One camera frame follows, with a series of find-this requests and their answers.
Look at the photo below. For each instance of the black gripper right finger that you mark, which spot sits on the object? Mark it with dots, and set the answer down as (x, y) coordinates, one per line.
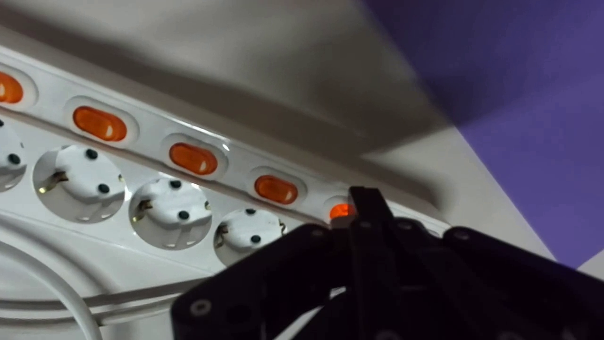
(477, 289)

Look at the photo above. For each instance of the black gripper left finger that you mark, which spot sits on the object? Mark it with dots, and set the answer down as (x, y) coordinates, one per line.
(276, 283)

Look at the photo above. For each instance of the white power strip orange switches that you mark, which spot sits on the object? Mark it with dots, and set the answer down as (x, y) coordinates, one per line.
(151, 189)

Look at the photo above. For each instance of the purple mat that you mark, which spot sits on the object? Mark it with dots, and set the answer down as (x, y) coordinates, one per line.
(521, 119)

